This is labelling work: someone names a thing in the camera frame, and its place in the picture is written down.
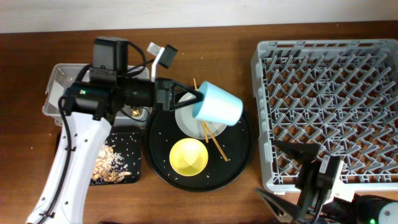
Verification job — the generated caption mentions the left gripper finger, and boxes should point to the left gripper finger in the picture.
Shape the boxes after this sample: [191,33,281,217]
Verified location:
[175,96,203,109]
[171,80,202,96]

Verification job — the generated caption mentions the black rectangular tray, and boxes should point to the black rectangular tray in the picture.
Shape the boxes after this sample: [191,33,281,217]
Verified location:
[55,125,142,186]

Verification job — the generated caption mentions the wooden chopstick upper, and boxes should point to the wooden chopstick upper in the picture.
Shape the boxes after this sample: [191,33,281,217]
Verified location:
[193,78,209,143]

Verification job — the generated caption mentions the blue plastic cup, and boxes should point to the blue plastic cup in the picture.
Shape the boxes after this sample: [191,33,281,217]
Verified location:
[192,81,243,126]

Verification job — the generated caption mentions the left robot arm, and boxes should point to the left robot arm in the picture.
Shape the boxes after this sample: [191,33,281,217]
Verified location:
[27,77,204,223]

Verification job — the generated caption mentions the grey dishwasher rack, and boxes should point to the grey dishwasher rack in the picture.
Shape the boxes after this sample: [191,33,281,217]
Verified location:
[251,39,397,194]

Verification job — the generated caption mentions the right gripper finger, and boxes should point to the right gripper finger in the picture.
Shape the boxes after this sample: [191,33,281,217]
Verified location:
[254,188,300,223]
[272,140,321,163]

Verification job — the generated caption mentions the round black tray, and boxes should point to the round black tray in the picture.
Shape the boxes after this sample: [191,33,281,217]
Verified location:
[145,111,254,192]

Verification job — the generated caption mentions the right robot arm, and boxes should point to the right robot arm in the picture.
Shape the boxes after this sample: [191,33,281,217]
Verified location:
[255,140,397,224]

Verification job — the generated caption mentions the grey round plate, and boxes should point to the grey round plate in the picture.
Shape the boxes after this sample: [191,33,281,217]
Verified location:
[175,105,226,139]

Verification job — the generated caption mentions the gold foil wrapper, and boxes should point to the gold foil wrapper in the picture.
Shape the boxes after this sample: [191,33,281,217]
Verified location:
[131,108,142,118]

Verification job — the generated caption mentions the clear plastic bin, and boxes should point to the clear plastic bin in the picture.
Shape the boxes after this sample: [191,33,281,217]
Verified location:
[42,63,152,128]

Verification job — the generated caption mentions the food scraps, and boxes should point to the food scraps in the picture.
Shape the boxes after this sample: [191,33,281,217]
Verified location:
[91,131,141,183]

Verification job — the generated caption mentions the wooden chopstick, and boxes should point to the wooden chopstick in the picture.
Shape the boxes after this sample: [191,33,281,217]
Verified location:
[203,121,228,162]
[193,78,209,143]

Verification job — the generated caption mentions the yellow bowl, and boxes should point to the yellow bowl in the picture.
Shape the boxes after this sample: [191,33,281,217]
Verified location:
[169,138,208,177]

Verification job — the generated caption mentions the wooden chopstick lower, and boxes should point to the wooden chopstick lower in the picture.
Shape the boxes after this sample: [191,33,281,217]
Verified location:
[203,121,228,162]

